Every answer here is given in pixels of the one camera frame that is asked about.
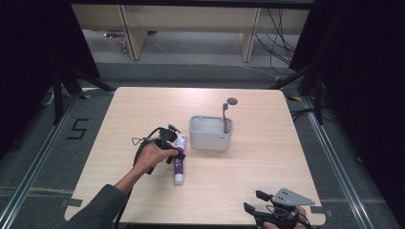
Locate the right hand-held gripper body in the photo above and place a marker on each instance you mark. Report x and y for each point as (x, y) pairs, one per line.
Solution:
(280, 206)

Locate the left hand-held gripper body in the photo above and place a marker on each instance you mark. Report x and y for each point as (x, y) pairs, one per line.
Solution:
(164, 138)

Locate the white purple toothpaste tube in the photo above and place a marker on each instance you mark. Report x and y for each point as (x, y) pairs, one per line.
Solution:
(179, 168)

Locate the grey plastic toothbrush holder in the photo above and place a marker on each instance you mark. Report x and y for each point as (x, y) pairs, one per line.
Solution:
(208, 140)

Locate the pink toothbrush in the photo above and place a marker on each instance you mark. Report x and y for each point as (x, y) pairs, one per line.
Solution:
(225, 116)

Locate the person's left hand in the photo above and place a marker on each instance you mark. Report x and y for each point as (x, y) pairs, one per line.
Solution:
(153, 157)

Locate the person's right hand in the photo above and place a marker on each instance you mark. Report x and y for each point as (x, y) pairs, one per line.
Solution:
(302, 219)

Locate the yellow black floor tape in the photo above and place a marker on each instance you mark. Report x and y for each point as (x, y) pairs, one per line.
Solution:
(295, 98)
(86, 96)

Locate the small bottle on floor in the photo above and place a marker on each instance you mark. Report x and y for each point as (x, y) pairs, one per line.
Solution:
(123, 46)

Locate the pink item on floor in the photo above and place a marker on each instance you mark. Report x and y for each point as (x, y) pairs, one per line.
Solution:
(114, 33)

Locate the black metal stand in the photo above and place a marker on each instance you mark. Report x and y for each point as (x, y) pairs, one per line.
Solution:
(58, 95)
(318, 95)

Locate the black curtain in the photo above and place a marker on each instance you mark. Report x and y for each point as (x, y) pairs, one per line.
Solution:
(366, 79)
(35, 63)

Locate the aluminium floor rail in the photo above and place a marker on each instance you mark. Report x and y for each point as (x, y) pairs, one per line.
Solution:
(337, 165)
(38, 159)

